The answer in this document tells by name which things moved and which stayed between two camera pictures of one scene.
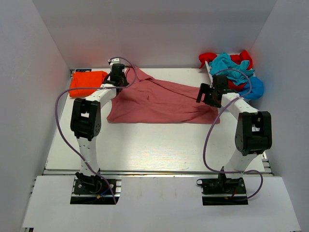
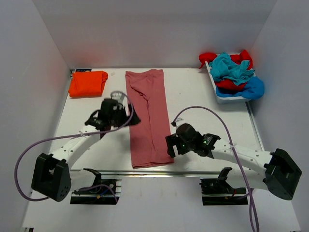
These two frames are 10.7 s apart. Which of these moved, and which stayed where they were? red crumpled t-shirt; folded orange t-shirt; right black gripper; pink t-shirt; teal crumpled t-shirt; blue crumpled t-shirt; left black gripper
Moved: right black gripper; pink t-shirt; left black gripper
Stayed: folded orange t-shirt; blue crumpled t-shirt; red crumpled t-shirt; teal crumpled t-shirt
